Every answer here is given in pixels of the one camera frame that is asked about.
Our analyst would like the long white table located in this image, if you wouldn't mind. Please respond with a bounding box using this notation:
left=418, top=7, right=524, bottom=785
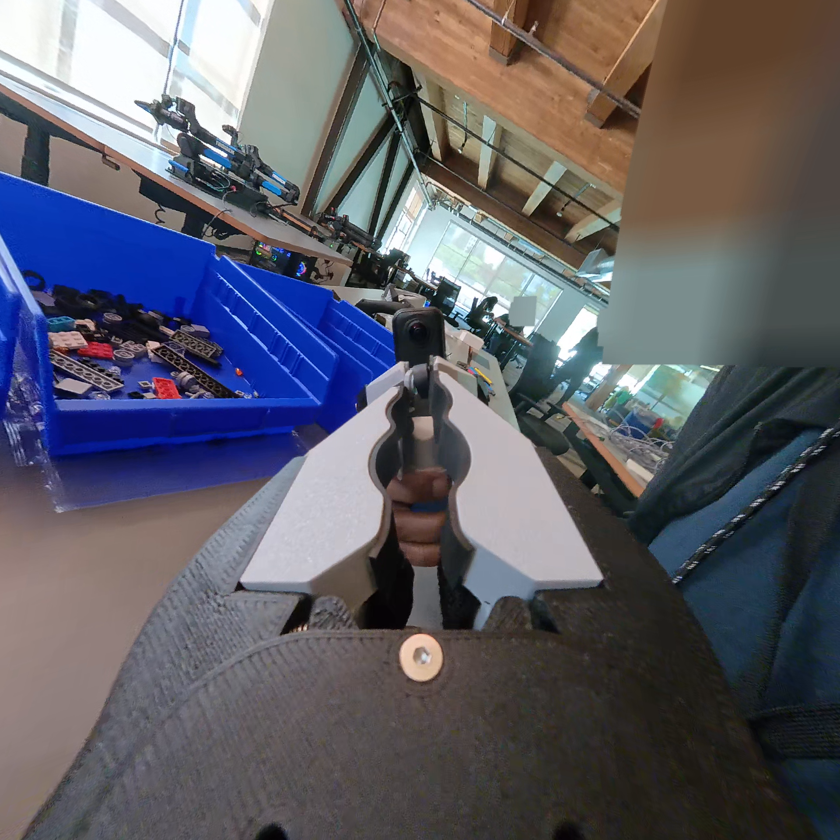
left=0, top=72, right=355, bottom=266

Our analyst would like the grey desk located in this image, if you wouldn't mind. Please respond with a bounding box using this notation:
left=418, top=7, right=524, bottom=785
left=0, top=420, right=316, bottom=840

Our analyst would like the RGB lit computer tower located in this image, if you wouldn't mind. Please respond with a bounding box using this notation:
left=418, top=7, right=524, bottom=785
left=252, top=240, right=317, bottom=282

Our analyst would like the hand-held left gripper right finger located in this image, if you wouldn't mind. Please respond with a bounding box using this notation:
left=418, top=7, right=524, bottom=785
left=431, top=382, right=605, bottom=629

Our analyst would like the dense toy brick pile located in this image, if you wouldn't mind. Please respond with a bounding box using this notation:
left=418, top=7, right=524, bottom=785
left=23, top=270, right=260, bottom=403

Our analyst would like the person's right hand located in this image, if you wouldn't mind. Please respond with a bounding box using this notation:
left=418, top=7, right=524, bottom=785
left=386, top=472, right=455, bottom=565

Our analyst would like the clear plastic bag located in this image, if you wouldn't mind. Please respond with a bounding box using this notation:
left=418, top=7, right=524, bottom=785
left=0, top=364, right=309, bottom=514

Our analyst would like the black curved handle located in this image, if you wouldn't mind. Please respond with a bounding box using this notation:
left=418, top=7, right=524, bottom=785
left=354, top=295, right=434, bottom=319

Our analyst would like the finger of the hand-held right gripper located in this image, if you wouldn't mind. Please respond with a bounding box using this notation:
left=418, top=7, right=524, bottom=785
left=356, top=365, right=421, bottom=414
left=428, top=356, right=493, bottom=404

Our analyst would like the person's clothed body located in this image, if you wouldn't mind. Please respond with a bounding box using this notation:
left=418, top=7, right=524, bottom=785
left=626, top=364, right=840, bottom=840

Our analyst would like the black office chair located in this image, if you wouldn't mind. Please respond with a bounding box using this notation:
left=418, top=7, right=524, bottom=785
left=508, top=335, right=572, bottom=454

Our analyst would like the white table with pens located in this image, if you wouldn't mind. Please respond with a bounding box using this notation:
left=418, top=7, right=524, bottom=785
left=446, top=328, right=509, bottom=411

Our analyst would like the cluttered wood edged table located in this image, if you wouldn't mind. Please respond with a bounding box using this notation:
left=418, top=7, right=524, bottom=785
left=563, top=400, right=673, bottom=500

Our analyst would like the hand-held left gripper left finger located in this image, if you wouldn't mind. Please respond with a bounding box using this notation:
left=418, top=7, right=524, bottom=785
left=239, top=382, right=413, bottom=627

